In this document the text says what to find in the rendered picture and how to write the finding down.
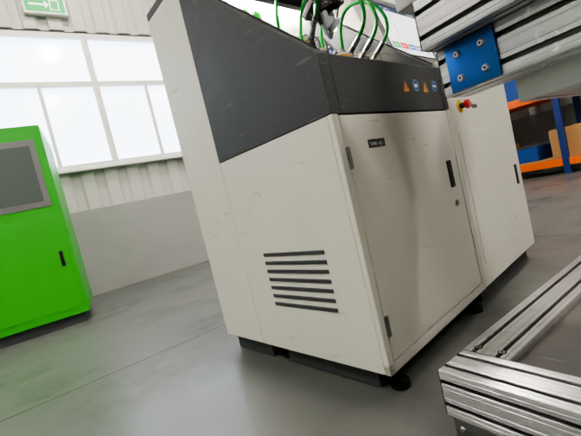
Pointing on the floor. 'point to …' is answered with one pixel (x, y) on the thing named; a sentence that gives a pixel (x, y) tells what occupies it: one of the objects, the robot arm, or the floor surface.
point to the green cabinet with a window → (36, 242)
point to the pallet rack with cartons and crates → (571, 140)
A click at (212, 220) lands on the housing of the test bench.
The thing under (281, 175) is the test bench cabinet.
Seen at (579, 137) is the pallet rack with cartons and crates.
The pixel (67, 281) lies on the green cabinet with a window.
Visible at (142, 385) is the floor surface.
